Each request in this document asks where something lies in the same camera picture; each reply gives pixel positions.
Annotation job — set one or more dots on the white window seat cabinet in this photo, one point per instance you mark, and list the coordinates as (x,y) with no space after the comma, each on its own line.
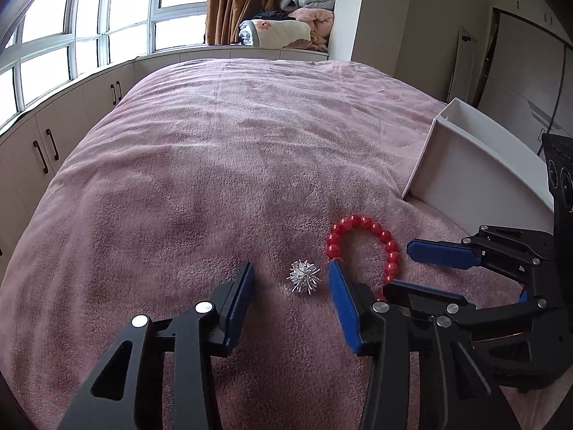
(76,112)

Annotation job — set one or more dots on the white leaning board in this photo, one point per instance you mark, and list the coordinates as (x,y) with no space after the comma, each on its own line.
(463,62)

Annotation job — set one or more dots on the bay window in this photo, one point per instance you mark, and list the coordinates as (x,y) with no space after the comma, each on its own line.
(89,18)

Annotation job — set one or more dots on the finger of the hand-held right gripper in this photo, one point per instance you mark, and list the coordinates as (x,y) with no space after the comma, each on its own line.
(443,255)
(425,291)

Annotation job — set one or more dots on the dark garment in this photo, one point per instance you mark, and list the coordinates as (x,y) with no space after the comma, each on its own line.
(277,15)

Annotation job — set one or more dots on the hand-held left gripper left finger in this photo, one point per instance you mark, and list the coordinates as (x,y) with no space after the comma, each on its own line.
(241,300)

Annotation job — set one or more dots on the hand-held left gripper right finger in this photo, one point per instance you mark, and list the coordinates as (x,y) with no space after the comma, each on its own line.
(342,295)

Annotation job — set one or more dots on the white wardrobe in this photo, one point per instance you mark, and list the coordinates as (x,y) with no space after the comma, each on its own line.
(523,62)

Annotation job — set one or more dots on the white storage box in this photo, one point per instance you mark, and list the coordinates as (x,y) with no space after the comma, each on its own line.
(470,174)

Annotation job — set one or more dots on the pink folded blanket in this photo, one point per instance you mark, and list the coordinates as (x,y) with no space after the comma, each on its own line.
(318,27)

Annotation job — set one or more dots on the silver spiky brooch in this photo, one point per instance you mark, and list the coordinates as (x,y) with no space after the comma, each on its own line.
(304,275)

